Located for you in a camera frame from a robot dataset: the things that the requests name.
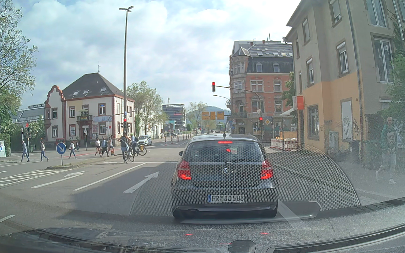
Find yellow direction signs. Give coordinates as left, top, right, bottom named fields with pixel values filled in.
left=201, top=111, right=225, bottom=134

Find grey modern building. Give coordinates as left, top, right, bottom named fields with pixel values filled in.
left=162, top=103, right=186, bottom=133

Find grey hatchback car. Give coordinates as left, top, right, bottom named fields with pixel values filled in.
left=170, top=134, right=279, bottom=220

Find tree with light leaves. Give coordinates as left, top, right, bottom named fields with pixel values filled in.
left=127, top=81, right=168, bottom=138

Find red brick corner building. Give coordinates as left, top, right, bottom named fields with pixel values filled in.
left=228, top=39, right=295, bottom=141

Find person on bicycle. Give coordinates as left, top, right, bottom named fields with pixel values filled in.
left=129, top=134, right=147, bottom=157
left=118, top=131, right=135, bottom=164

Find red and white barrier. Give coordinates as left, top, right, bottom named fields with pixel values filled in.
left=270, top=138, right=297, bottom=151

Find road markings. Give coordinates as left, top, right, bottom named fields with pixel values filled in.
left=0, top=141, right=321, bottom=231

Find group of people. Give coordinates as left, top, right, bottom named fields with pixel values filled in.
left=94, top=135, right=116, bottom=157

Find grey asphalt road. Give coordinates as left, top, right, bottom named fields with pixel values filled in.
left=0, top=135, right=361, bottom=232

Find white building with red trim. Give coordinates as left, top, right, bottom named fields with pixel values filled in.
left=44, top=72, right=136, bottom=145

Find kerbed traffic island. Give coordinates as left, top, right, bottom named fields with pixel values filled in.
left=46, top=153, right=126, bottom=171

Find blue round arrow sign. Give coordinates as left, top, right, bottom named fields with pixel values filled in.
left=56, top=142, right=67, bottom=166

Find beige and orange building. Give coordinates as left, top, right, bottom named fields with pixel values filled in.
left=283, top=0, right=405, bottom=176

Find grey pavement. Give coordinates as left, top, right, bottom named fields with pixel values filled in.
left=0, top=141, right=168, bottom=166
left=264, top=146, right=405, bottom=208

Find low grey roofed building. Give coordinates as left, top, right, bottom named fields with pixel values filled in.
left=12, top=104, right=45, bottom=124

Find traffic light on post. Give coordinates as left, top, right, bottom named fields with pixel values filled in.
left=106, top=112, right=131, bottom=139
left=20, top=122, right=31, bottom=155

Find tall lamp post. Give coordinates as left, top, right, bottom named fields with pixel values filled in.
left=119, top=6, right=135, bottom=141

